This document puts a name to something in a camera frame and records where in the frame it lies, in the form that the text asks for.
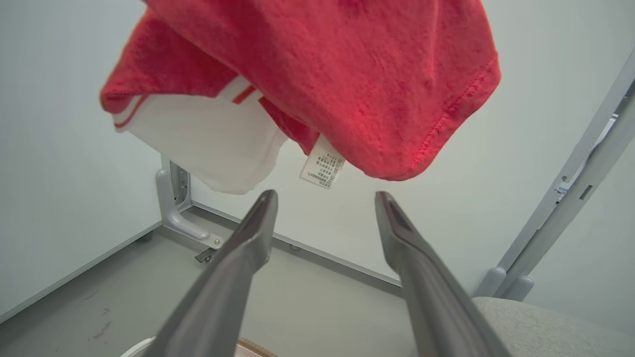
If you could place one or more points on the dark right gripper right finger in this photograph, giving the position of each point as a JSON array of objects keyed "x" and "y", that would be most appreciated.
[{"x": 436, "y": 307}]

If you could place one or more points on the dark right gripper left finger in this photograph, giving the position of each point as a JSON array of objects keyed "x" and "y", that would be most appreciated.
[{"x": 223, "y": 297}]

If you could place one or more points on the red and white garment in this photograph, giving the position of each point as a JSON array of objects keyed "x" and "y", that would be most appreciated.
[{"x": 347, "y": 74}]

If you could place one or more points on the grey fabric sofa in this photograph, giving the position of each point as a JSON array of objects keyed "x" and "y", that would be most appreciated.
[{"x": 555, "y": 332}]

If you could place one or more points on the grey partition foot bracket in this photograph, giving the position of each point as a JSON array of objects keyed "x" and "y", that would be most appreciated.
[{"x": 173, "y": 218}]

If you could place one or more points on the grey partition bottom rail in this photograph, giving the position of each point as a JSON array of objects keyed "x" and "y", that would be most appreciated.
[{"x": 322, "y": 255}]

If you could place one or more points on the grey partition frame post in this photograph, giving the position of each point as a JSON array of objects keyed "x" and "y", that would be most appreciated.
[
  {"x": 560, "y": 183},
  {"x": 570, "y": 208}
]

